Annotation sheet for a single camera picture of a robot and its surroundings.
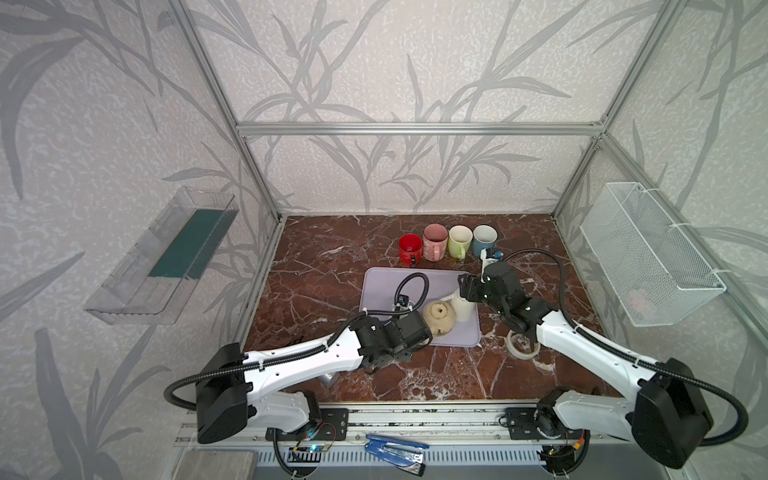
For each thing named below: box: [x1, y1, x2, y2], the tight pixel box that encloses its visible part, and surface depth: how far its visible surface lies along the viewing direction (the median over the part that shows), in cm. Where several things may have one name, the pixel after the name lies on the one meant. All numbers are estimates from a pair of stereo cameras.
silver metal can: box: [319, 372, 338, 388], surface depth 80 cm
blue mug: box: [472, 224, 498, 258], surface depth 104 cm
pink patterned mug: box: [422, 223, 449, 262], surface depth 104 cm
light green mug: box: [448, 225, 473, 260], surface depth 104 cm
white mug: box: [440, 288, 476, 321], surface depth 91 cm
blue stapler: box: [365, 434, 430, 477], surface depth 70 cm
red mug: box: [398, 233, 423, 266], surface depth 105 cm
